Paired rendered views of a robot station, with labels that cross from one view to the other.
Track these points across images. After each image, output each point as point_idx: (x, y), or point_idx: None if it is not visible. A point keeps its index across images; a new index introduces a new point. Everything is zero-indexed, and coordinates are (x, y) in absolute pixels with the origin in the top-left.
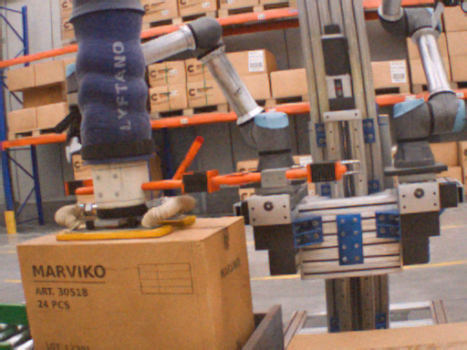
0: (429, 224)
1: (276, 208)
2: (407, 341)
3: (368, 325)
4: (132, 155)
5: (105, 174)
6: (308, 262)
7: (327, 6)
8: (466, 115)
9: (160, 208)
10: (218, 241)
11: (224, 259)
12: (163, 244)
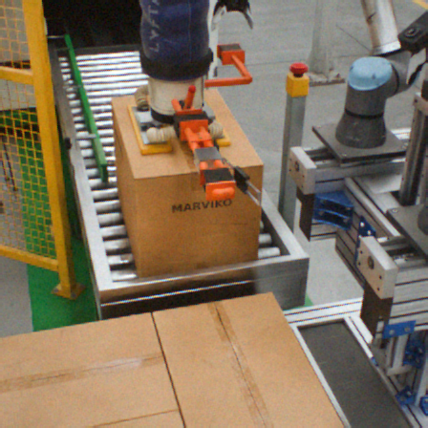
0: (382, 303)
1: (300, 173)
2: (269, 383)
3: (389, 344)
4: (159, 74)
5: (149, 78)
6: (341, 239)
7: None
8: None
9: (151, 132)
10: (174, 182)
11: (187, 197)
12: (129, 163)
